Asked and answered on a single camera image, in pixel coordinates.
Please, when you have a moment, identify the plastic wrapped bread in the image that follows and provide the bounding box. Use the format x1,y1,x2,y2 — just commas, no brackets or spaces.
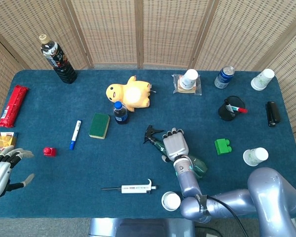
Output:
172,73,202,96

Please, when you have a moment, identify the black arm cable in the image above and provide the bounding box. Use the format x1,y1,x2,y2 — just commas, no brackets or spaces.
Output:
194,194,249,237

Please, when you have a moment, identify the green toy block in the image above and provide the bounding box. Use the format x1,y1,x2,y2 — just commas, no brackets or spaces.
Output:
214,138,233,156

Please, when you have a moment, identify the yellow plush toy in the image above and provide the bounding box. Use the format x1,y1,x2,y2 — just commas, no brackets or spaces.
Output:
106,76,156,112

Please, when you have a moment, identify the red snack package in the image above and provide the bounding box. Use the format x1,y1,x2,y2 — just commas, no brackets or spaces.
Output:
0,84,30,128

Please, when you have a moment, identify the black mesh pen holder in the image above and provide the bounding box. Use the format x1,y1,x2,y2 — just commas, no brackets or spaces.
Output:
218,95,246,121

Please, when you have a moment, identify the yellow gold carton box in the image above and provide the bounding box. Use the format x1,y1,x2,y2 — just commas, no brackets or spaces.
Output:
0,131,18,163

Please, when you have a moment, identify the paper cup green print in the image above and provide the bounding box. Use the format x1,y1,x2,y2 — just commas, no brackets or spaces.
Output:
250,68,275,91
243,147,269,167

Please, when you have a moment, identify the red capped marker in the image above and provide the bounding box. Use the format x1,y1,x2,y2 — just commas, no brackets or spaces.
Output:
230,105,248,114

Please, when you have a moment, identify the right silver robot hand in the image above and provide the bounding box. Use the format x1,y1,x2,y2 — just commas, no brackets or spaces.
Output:
162,127,190,163

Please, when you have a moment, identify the green yellow sponge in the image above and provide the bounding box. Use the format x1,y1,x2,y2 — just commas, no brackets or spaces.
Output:
88,113,111,140

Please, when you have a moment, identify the blue soda can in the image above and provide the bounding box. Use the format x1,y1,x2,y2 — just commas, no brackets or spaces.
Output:
214,66,235,89

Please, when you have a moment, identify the blue carpet table cover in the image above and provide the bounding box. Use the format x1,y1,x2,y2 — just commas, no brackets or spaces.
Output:
0,69,296,219

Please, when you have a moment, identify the paper cup blue flower print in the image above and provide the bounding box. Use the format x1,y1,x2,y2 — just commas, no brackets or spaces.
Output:
161,191,182,212

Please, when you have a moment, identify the white pipette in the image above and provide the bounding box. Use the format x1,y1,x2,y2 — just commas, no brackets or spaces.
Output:
100,178,158,195

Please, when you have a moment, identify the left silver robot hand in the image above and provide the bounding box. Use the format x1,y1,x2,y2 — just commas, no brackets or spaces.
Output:
0,145,35,198

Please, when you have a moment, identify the large dark tea bottle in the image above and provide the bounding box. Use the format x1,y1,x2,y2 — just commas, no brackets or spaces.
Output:
38,34,77,84

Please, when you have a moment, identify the small blue-capped cola bottle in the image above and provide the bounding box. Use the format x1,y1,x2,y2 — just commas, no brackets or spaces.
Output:
113,101,129,125

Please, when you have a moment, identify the black stapler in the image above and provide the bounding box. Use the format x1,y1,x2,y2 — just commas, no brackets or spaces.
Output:
265,101,281,127

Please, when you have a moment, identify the red toy block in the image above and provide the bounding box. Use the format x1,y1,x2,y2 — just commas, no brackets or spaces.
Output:
43,147,57,158

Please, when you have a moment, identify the black capped marker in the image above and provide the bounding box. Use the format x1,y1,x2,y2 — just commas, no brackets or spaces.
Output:
224,98,236,114

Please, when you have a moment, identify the paper cup with blue label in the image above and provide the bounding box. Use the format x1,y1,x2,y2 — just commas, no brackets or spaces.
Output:
181,69,199,90

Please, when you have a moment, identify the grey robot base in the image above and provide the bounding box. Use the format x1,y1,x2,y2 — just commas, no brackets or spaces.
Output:
88,218,196,237

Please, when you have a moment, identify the green spray bottle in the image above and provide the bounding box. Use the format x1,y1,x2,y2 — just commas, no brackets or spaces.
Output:
143,125,208,179

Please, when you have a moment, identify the wicker folding screen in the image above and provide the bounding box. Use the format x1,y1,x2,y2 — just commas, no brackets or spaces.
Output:
0,0,296,134

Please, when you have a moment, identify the blue whiteboard marker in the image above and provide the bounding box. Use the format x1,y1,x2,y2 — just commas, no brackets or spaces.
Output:
69,120,82,151

